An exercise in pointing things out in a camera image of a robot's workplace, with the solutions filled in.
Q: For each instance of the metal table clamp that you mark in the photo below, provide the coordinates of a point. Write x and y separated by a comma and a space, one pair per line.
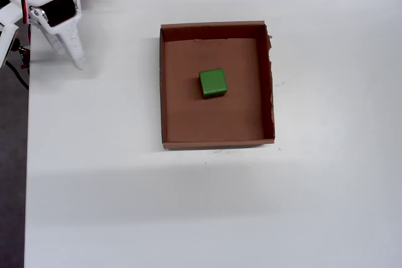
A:
23, 52

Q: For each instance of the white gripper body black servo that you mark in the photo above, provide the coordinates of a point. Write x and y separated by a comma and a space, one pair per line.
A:
59, 13

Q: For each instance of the brown cardboard box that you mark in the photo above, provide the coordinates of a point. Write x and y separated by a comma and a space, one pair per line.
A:
188, 117

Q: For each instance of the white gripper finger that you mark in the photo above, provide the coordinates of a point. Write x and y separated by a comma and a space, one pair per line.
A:
53, 39
72, 45

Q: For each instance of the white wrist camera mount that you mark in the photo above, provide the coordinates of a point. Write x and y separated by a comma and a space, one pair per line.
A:
7, 39

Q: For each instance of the green cube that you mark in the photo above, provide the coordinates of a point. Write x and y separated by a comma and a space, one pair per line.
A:
213, 81

